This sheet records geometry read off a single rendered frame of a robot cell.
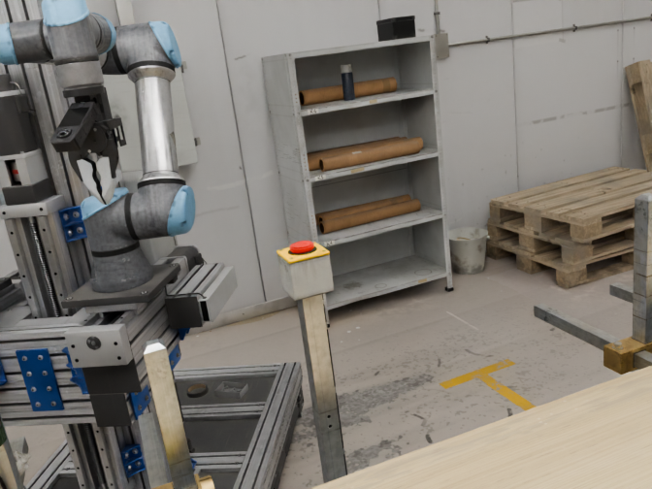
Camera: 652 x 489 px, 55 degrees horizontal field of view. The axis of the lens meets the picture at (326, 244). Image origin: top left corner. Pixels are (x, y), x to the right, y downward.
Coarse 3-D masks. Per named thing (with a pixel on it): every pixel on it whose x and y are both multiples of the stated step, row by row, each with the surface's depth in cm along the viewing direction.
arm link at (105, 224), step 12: (120, 192) 149; (84, 204) 148; (96, 204) 146; (120, 204) 148; (84, 216) 148; (96, 216) 147; (108, 216) 147; (120, 216) 147; (96, 228) 148; (108, 228) 148; (120, 228) 148; (132, 228) 148; (96, 240) 149; (108, 240) 149; (120, 240) 150; (132, 240) 152
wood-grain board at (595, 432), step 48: (624, 384) 110; (480, 432) 102; (528, 432) 101; (576, 432) 99; (624, 432) 98; (336, 480) 95; (384, 480) 94; (432, 480) 93; (480, 480) 91; (528, 480) 90; (576, 480) 89; (624, 480) 88
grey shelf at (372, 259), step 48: (336, 48) 330; (384, 48) 388; (432, 48) 352; (288, 96) 332; (384, 96) 350; (432, 96) 367; (288, 144) 350; (336, 144) 389; (432, 144) 379; (288, 192) 369; (336, 192) 397; (384, 192) 410; (432, 192) 391; (288, 240) 391; (336, 240) 356; (384, 240) 418; (432, 240) 405; (336, 288) 387; (384, 288) 377
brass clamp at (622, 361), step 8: (632, 336) 138; (608, 344) 135; (624, 344) 134; (632, 344) 134; (640, 344) 134; (648, 344) 133; (608, 352) 134; (616, 352) 132; (624, 352) 131; (632, 352) 132; (608, 360) 135; (616, 360) 133; (624, 360) 132; (632, 360) 132; (608, 368) 135; (616, 368) 133; (624, 368) 132; (632, 368) 133
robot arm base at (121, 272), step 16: (96, 256) 151; (112, 256) 150; (128, 256) 152; (144, 256) 157; (96, 272) 152; (112, 272) 150; (128, 272) 152; (144, 272) 154; (96, 288) 152; (112, 288) 150; (128, 288) 151
